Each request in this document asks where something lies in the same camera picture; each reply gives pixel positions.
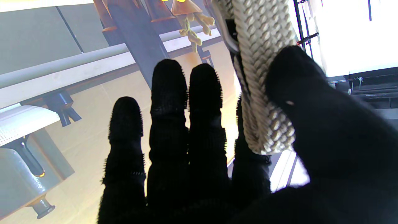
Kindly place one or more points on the grey pot with lid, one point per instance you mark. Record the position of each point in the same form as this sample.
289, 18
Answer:
25, 180

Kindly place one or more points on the small black stand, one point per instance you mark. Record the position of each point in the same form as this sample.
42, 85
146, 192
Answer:
62, 105

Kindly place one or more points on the black metal rod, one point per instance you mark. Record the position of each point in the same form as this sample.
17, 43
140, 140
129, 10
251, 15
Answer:
303, 28

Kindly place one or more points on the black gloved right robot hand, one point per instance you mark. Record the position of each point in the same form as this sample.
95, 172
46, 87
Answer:
342, 155

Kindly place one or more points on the beige woven belt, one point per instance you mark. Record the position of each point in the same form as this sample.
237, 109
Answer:
264, 34

